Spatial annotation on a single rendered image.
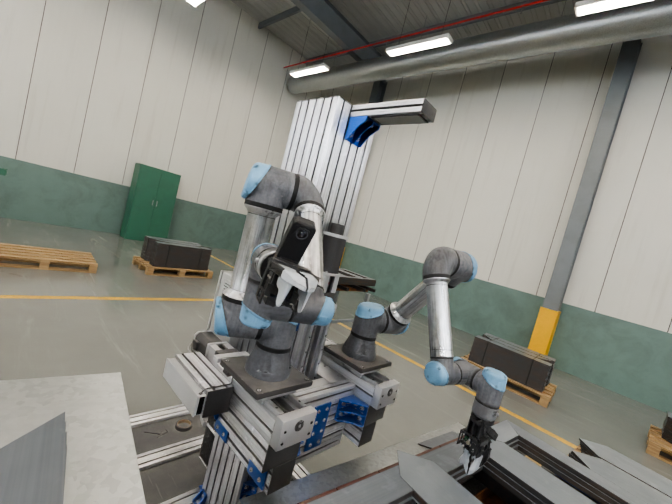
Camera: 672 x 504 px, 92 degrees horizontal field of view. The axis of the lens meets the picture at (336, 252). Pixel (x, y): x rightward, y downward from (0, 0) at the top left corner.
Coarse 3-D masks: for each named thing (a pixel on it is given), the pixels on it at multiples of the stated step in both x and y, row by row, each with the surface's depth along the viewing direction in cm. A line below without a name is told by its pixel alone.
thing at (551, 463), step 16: (528, 448) 140; (496, 464) 119; (544, 464) 134; (560, 464) 131; (496, 480) 117; (512, 480) 114; (576, 480) 126; (416, 496) 93; (528, 496) 109; (592, 496) 122; (608, 496) 119
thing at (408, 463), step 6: (408, 456) 109; (414, 456) 110; (402, 462) 105; (408, 462) 106; (414, 462) 107; (420, 462) 107; (426, 462) 108; (402, 468) 102; (408, 468) 103; (414, 468) 104; (402, 474) 99
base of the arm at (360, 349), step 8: (352, 336) 140; (360, 336) 138; (344, 344) 144; (352, 344) 139; (360, 344) 138; (368, 344) 138; (344, 352) 140; (352, 352) 137; (360, 352) 138; (368, 352) 138; (360, 360) 136; (368, 360) 138
